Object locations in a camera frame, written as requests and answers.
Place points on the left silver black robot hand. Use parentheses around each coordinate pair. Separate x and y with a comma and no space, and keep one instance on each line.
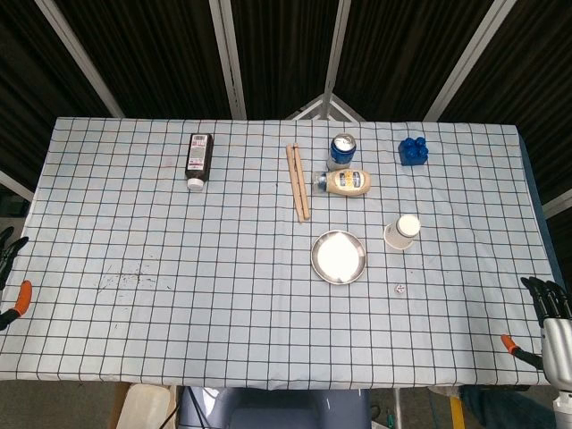
(24,297)

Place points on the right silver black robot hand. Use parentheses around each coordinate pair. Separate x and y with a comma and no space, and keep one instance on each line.
(556,348)

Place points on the white die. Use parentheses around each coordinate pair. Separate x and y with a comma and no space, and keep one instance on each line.
(399,289)

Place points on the white paper cup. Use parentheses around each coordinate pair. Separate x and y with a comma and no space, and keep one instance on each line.
(400,234)

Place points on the silver metal plate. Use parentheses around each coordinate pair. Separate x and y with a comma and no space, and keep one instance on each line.
(338,257)

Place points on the light blue checkered tablecloth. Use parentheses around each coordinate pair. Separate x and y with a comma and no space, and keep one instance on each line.
(179,268)

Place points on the white plastic jug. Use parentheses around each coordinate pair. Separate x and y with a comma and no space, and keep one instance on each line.
(145,409)

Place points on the metal table leg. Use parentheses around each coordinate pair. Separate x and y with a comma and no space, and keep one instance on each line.
(397,409)

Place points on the brown bottle white cap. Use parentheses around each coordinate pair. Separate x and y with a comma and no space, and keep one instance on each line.
(199,156)

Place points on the blue toy building block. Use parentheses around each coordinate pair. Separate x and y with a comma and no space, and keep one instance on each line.
(413,154)

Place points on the mayonnaise squeeze bottle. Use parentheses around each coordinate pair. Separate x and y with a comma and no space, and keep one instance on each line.
(346,182)

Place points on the grey-blue robot torso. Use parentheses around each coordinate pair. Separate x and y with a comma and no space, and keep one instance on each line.
(277,409)

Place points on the blue soda can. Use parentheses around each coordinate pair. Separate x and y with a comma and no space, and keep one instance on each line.
(342,154)

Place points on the wooden stick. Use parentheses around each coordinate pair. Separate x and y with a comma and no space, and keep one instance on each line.
(294,179)
(300,179)

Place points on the white metal frame post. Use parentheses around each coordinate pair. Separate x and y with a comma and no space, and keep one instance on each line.
(228,58)
(80,58)
(469,58)
(337,44)

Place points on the white triangular frame brace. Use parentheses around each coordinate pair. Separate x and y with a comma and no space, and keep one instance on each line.
(324,105)

